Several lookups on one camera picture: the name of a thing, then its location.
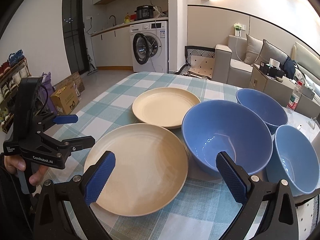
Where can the large blue bowl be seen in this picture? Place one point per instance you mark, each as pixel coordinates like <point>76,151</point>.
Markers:
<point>216,126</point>

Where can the beige sofa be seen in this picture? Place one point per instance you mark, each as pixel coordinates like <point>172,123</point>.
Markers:
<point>229,66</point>

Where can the brown patterned box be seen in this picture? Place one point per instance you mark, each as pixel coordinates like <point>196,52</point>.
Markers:
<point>74,78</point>

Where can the cardboard box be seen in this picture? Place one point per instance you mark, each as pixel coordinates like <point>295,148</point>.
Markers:
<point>65,99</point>

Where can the blue bowl back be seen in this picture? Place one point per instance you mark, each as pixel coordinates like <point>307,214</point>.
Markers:
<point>270,111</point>

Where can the yellow oil bottle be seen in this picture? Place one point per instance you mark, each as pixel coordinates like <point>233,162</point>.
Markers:
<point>127,19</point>

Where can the cream plate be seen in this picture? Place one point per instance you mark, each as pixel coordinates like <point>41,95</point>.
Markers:
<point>165,107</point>
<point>151,169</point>

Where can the plastic water bottle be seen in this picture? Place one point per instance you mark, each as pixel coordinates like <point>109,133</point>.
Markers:
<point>295,96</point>

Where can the grey cushion right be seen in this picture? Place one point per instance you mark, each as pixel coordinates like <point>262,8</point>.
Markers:
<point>269,51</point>

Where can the dark blue clothing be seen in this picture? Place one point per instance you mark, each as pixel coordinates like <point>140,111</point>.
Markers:
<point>289,68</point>

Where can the grey cushion left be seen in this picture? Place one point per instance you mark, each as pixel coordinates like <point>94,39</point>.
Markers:
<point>253,49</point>

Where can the black pressure cooker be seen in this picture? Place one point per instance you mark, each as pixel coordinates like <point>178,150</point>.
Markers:
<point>144,12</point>

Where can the white marble side table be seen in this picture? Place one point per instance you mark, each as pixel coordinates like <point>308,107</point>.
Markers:
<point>304,124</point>

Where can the wooden shoe rack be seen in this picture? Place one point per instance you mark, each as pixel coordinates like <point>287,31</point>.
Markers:
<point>12,72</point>

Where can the bed with beige headboard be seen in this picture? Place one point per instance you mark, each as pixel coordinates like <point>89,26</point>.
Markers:
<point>308,63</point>

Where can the beige bedside cabinet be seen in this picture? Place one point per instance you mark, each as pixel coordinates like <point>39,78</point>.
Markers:
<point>281,92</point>

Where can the black organizer box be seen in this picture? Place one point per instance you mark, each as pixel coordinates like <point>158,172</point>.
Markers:
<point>271,70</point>

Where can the grey cushion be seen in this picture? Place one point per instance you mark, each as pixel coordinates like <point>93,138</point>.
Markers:
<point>253,49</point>
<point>269,51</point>

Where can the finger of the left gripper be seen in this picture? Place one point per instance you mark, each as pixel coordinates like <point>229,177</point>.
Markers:
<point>67,145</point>
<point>49,120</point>

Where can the purple bag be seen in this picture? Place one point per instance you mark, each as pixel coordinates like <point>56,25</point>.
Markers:
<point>45,91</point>

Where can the light blue bowl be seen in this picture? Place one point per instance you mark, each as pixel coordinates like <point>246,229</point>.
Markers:
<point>295,160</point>

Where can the white washing machine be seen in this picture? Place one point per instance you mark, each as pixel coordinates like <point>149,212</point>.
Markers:
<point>149,44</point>

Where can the kitchen counter cabinets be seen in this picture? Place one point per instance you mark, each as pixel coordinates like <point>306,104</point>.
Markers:
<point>112,47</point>

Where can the black patterned folded mat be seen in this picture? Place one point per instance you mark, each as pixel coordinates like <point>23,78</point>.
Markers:
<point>199,62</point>

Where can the cream plate back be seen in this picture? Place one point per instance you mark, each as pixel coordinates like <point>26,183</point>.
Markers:
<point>165,107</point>

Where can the person's left hand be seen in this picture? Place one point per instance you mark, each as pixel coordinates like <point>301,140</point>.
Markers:
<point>15,162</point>

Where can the green checkered tablecloth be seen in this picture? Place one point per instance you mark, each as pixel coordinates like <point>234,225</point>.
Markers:
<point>204,207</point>

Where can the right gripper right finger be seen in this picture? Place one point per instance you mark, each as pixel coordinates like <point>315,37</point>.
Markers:
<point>279,220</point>

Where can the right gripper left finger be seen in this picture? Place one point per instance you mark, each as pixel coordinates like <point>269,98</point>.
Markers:
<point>52,220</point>

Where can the small plant wall socket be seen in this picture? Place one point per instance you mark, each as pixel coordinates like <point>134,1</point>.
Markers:
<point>239,29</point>

